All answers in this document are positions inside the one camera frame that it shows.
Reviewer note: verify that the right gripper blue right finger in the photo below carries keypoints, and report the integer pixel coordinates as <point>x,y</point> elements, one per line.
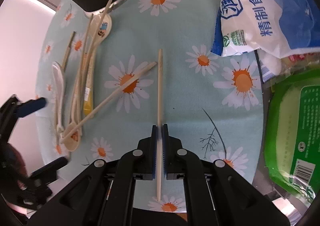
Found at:
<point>165,135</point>

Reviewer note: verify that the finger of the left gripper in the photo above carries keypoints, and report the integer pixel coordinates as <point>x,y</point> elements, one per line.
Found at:
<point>49,171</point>

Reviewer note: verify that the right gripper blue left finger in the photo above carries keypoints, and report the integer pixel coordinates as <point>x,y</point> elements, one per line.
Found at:
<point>153,150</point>

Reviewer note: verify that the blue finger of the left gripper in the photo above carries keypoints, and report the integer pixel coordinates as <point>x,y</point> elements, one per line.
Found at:
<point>31,106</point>

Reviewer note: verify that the white ceramic spoon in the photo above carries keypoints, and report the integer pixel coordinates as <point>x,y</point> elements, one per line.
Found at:
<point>59,81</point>

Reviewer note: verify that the diagonal wooden chopstick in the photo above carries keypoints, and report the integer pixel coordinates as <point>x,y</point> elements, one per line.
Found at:
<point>68,133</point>

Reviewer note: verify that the thin brown chopstick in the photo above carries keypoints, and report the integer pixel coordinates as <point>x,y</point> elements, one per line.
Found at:
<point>67,52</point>

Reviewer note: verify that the yellow chopstick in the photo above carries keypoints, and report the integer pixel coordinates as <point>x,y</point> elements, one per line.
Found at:
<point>88,97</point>

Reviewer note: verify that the daisy print blue tablecloth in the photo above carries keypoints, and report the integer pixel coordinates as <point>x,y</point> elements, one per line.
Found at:
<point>213,104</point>

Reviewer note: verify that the green sugar bag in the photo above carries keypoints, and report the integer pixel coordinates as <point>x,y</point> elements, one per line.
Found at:
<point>291,149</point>

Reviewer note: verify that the white blue salt bag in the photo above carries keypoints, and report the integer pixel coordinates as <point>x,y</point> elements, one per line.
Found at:
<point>281,28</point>

